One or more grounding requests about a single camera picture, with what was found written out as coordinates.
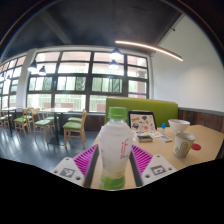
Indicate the wooden dining table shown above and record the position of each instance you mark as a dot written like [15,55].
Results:
[57,110]

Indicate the white printed paper cup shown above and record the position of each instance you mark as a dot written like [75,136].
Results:
[182,145]

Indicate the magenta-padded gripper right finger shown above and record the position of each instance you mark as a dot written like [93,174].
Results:
[143,160]

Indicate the group of pendant ceiling lamps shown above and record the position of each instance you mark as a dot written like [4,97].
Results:
[116,54]

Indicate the small white flat device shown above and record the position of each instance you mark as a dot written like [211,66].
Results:
[165,138]

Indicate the small blue-capped white bottle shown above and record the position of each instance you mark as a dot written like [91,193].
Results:
[163,128]

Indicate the small dark book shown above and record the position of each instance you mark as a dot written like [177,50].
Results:
[145,138]

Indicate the group of green-seated wooden chairs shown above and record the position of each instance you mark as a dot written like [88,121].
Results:
[75,126]

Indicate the green upholstered bench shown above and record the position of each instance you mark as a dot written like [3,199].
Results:
[163,108]

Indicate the white bowl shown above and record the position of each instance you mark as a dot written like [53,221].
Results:
[179,125]

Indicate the long curved linear light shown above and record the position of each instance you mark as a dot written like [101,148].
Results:
[150,47]

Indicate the green-capped white drink bottle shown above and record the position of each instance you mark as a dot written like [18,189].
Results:
[115,150]

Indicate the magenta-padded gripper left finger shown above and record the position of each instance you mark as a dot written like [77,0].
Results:
[85,161]

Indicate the flat round red coaster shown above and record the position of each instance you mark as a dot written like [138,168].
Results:
[196,146]

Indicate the large black-framed window wall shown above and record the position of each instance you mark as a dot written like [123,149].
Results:
[76,83]

